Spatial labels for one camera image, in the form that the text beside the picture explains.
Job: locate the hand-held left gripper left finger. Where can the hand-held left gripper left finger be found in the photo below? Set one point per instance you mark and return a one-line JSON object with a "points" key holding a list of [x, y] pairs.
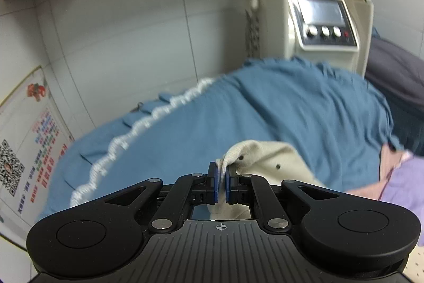
{"points": [[213, 183]]}

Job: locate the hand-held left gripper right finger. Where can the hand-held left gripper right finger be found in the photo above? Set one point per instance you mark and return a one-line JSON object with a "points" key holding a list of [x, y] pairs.
{"points": [[229, 185]]}

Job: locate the blue blanket with lace trim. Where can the blue blanket with lace trim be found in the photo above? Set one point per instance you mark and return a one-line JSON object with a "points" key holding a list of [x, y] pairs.
{"points": [[265, 110]]}

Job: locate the cream polka dot garment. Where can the cream polka dot garment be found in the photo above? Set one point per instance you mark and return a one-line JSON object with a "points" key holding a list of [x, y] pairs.
{"points": [[265, 157]]}

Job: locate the pink blanket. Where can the pink blanket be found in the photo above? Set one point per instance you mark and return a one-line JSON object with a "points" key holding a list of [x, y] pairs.
{"points": [[391, 158]]}

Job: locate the purple floral bed sheet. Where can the purple floral bed sheet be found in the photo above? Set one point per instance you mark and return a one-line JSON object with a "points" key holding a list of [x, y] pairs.
{"points": [[409, 183]]}

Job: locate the grey blanket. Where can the grey blanket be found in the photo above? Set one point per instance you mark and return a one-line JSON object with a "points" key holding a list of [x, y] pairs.
{"points": [[394, 70]]}

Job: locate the wall poster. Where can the wall poster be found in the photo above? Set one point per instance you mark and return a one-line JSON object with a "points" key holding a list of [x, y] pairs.
{"points": [[29, 143]]}

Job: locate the beige machine with control panel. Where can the beige machine with control panel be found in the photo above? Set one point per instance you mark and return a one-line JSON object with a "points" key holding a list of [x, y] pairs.
{"points": [[318, 27]]}

